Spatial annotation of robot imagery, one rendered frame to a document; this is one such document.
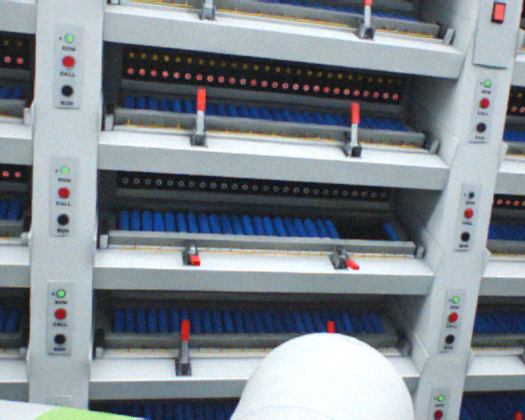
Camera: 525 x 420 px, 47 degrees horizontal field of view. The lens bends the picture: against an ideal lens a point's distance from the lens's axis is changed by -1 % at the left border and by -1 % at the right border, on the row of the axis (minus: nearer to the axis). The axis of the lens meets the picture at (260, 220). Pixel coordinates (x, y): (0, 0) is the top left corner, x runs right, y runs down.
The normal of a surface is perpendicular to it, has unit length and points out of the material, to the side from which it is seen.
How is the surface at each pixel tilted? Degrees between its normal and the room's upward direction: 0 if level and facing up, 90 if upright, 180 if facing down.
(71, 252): 90
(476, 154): 90
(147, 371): 20
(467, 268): 90
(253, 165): 110
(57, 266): 90
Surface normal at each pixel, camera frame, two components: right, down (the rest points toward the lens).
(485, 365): 0.15, -0.85
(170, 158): 0.17, 0.52
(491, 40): 0.21, 0.19
